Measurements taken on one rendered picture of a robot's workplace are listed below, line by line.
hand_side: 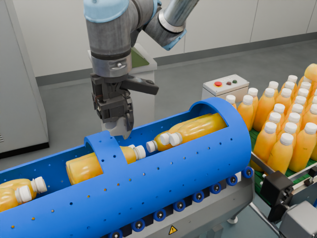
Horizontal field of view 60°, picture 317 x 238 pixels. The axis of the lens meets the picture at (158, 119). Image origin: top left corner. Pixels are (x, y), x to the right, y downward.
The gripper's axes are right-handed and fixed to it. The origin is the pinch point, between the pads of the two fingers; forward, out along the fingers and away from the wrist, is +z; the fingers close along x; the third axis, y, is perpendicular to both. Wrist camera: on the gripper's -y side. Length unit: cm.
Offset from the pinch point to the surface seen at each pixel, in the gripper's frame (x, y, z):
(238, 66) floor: -210, -256, 124
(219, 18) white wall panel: -252, -245, 66
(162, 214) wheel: 10.7, -5.4, 27.3
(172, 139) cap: 1.5, -14.3, 6.6
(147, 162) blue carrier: 9.2, -1.8, 3.8
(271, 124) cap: 6, -54, 13
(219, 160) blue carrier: 13.3, -23.5, 9.7
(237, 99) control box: -24, -67, 22
